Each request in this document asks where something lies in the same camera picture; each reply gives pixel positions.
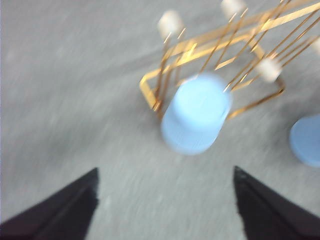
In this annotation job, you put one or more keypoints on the blue ribbed plastic cup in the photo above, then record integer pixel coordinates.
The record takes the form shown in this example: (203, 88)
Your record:
(305, 139)
(195, 112)

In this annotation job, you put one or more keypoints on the gold wire cup rack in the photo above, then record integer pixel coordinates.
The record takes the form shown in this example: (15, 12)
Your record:
(249, 51)

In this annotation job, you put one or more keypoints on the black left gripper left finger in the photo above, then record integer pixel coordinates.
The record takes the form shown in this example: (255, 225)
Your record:
(64, 214)

